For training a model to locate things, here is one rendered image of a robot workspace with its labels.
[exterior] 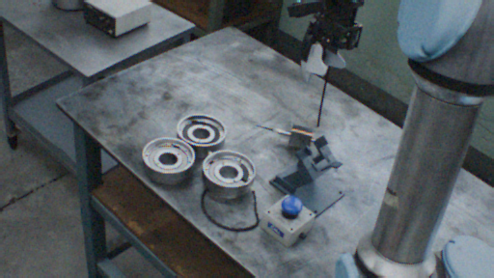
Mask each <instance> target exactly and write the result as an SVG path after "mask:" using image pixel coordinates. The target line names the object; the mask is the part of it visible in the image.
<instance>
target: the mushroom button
mask: <svg viewBox="0 0 494 278"><path fill-rule="evenodd" d="M281 206H282V209H283V210H284V211H285V212H286V213H288V214H292V215H295V214H298V213H300V212H301V211H302V208H303V204H302V202H301V201H300V200H299V199H298V198H296V197H293V196H287V197H286V198H285V199H284V200H283V202H282V203H281Z"/></svg>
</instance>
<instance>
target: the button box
mask: <svg viewBox="0 0 494 278"><path fill-rule="evenodd" d="M287 196H288V195H287ZM287 196H286V197H287ZM286 197H284V198H283V199H281V200H280V201H279V202H278V203H277V204H274V205H273V206H271V207H270V208H269V209H268V210H266V211H264V212H263V215H262V219H261V229H262V230H263V231H266V232H267V233H268V234H269V235H270V236H273V237H274V238H275V240H277V241H279V242H280V243H282V245H283V246H286V248H289V247H290V246H292V245H293V244H294V242H296V241H297V240H298V239H300V238H301V239H305V238H307V235H306V233H308V232H309V231H310V230H311V227H312V225H313V222H314V220H315V216H316V215H315V214H314V213H312V212H311V211H310V210H308V209H307V208H305V207H303V208H302V211H301V212H300V213H298V214H295V215H292V214H288V213H286V212H285V211H284V210H283V209H282V206H281V203H282V202H283V200H284V199H285V198H286Z"/></svg>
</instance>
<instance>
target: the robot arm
mask: <svg viewBox="0 0 494 278"><path fill-rule="evenodd" d="M364 4H365V0H314V1H309V2H305V1H296V2H295V3H292V4H291V5H290V6H287V9H288V15H289V18H291V17H295V18H299V17H304V16H308V15H309V14H314V17H312V20H311V21H310V25H309V26H308V27H307V32H306V34H305V36H304V37H303V40H302V46H301V58H300V59H301V66H302V72H303V76H304V81H306V82H308V81H309V78H310V75H311V73H313V74H317V75H319V76H320V77H322V76H324V75H325V72H326V71H327V69H328V67H329V66H331V67H336V68H339V69H342V68H343V67H344V66H345V61H344V60H343V59H342V57H341V55H340V54H339V48H340V49H341V50H342V49H347V50H353V49H354V47H355V48H358V45H359V40H360V37H361V35H362V29H363V25H361V24H360V23H358V22H356V21H355V18H356V15H357V13H358V12H357V10H358V7H364ZM398 24H399V28H398V43H399V46H400V49H402V51H403V53H404V55H406V56H408V61H407V67H408V68H409V69H410V71H411V73H412V74H413V76H414V77H415V78H416V83H415V85H414V89H413V94H412V97H411V99H410V105H409V107H408V111H407V117H406V119H405V122H404V125H403V131H402V134H401V135H400V139H399V145H398V150H397V153H396V155H395V161H394V165H393V167H392V170H391V173H390V178H389V181H388V184H387V187H386V190H385V192H384V196H383V201H382V204H381V208H380V210H379V213H378V215H377V218H376V221H375V224H374V229H373V230H370V231H368V232H367V233H365V234H364V235H362V236H361V238H360V240H359V241H358V244H357V246H356V251H355V254H350V253H345V254H341V255H340V256H339V257H338V259H337V261H336V266H335V278H494V249H493V248H491V247H490V246H488V245H487V244H486V242H483V241H482V240H481V239H477V238H475V237H471V236H465V235H463V236H456V237H452V238H451V239H450V241H448V242H446V244H444V246H443V249H442V250H441V251H432V250H431V248H432V244H433V242H434V239H435V238H436V236H437V233H438V230H439V227H440V225H441V223H442V220H443V218H444V213H445V212H446V209H447V207H448V205H449V200H450V198H451V197H452V194H453V188H454V187H455V184H456V182H457V177H458V175H459V173H460V171H461V166H462V164H463V161H464V157H465V155H466V153H467V151H468V147H469V145H470V142H471V138H472V135H473V134H474V129H475V127H476V125H477V120H478V118H479V114H480V111H481V107H482V104H483V102H484V101H485V100H487V99H488V98H492V97H494V0H401V3H400V6H399V12H398ZM358 30H359V31H360V32H359V35H358V41H357V42H356V38H357V32H358ZM316 42H319V43H321V44H316Z"/></svg>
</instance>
